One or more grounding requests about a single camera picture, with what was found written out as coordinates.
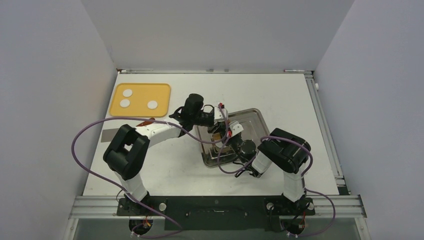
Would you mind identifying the wooden rolling pin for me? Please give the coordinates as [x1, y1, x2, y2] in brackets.
[210, 133, 232, 156]

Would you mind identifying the stainless steel tray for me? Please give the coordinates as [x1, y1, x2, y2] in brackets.
[200, 108, 270, 168]

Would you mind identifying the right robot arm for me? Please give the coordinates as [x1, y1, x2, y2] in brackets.
[225, 128, 313, 214]

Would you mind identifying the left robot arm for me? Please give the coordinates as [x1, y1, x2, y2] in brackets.
[103, 93, 231, 215]

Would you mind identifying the white dough disc right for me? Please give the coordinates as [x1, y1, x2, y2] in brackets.
[147, 100, 159, 110]

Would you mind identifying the white dough disc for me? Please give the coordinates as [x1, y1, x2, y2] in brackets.
[119, 99, 131, 108]
[147, 100, 159, 110]
[122, 89, 133, 98]

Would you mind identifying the white dough disc lower left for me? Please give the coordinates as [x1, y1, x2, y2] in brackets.
[119, 99, 131, 108]

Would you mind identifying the white dough disc upper left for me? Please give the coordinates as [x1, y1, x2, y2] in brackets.
[122, 89, 133, 98]

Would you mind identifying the yellow plastic tray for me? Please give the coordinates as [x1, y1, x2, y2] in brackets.
[109, 83, 171, 118]

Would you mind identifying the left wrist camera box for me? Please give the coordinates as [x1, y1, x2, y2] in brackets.
[213, 106, 228, 124]

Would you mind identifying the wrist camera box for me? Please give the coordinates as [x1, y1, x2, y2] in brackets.
[228, 120, 244, 138]
[213, 106, 228, 124]

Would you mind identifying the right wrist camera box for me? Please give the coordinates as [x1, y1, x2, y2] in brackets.
[228, 120, 244, 138]

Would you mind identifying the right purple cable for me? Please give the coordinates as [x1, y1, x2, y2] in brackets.
[217, 130, 337, 239]

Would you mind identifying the purple cable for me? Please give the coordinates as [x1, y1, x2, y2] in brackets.
[217, 130, 337, 239]
[71, 104, 230, 239]

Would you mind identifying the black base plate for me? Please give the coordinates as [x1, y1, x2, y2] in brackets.
[116, 195, 316, 232]

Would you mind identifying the scraper with red handle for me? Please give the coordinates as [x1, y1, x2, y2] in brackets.
[100, 124, 136, 143]

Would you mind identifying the aluminium frame rail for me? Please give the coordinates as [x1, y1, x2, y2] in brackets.
[304, 71, 349, 196]

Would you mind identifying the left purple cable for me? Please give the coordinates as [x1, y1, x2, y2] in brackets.
[71, 104, 230, 239]

